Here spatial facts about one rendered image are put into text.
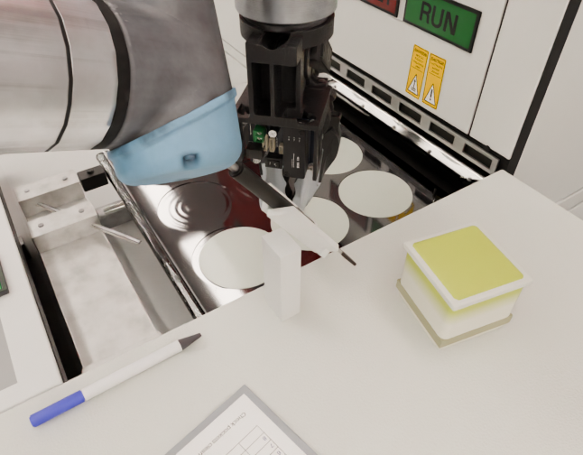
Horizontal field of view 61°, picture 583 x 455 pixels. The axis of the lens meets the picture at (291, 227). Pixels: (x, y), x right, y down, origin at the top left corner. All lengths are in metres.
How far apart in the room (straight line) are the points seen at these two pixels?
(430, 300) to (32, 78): 0.32
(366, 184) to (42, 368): 0.45
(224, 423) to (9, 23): 0.30
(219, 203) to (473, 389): 0.39
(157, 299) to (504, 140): 0.48
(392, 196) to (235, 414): 0.39
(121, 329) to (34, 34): 0.40
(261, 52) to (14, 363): 0.33
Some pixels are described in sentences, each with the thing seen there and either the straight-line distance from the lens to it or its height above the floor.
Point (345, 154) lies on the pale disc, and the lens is 0.75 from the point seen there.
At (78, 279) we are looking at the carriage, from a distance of 0.64.
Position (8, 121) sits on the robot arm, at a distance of 0.23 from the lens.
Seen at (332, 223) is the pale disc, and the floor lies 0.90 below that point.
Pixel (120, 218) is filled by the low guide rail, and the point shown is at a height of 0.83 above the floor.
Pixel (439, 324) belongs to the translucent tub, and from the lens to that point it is 0.43.
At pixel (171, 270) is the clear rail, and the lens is 0.59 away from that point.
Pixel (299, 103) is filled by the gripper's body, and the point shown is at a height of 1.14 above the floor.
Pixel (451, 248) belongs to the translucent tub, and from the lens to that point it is 0.43.
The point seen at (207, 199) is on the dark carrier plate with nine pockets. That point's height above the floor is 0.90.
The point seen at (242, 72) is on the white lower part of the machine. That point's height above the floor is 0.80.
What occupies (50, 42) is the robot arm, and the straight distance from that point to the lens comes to 0.23.
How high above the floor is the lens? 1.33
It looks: 44 degrees down
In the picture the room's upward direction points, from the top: straight up
